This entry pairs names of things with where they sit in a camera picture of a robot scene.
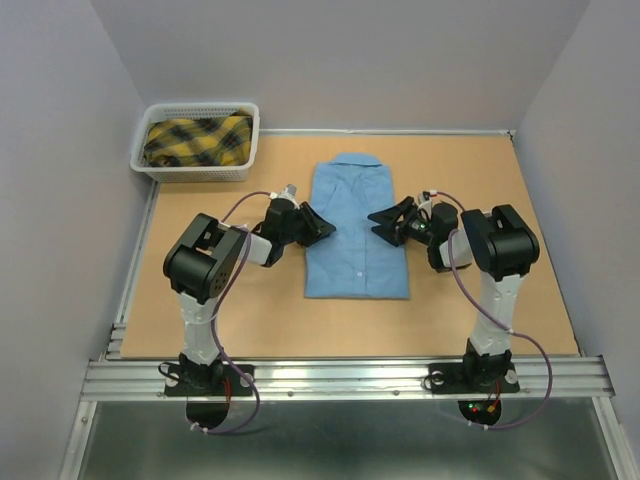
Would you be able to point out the aluminium mounting rail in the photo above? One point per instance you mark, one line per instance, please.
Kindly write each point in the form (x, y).
(332, 380)

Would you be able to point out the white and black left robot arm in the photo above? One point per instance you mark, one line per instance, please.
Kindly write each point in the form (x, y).
(201, 268)

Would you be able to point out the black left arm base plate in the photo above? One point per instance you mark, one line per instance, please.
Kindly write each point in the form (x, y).
(209, 397)

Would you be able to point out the yellow plaid shirt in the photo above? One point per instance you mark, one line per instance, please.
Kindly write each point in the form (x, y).
(205, 142)

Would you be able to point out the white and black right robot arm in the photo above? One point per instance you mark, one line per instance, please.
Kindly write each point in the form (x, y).
(503, 247)

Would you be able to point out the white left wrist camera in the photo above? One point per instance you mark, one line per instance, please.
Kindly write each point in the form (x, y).
(288, 193)

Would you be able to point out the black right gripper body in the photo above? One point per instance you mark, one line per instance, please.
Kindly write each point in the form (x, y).
(412, 225)

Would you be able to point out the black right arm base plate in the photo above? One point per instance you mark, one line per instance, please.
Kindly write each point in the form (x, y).
(480, 386)

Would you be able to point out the white plastic basket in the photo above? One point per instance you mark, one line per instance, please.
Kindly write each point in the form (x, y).
(196, 110)

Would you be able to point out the light blue long sleeve shirt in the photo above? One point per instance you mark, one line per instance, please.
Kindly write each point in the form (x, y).
(353, 262)

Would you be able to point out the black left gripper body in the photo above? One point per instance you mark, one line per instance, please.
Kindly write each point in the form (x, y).
(303, 230)

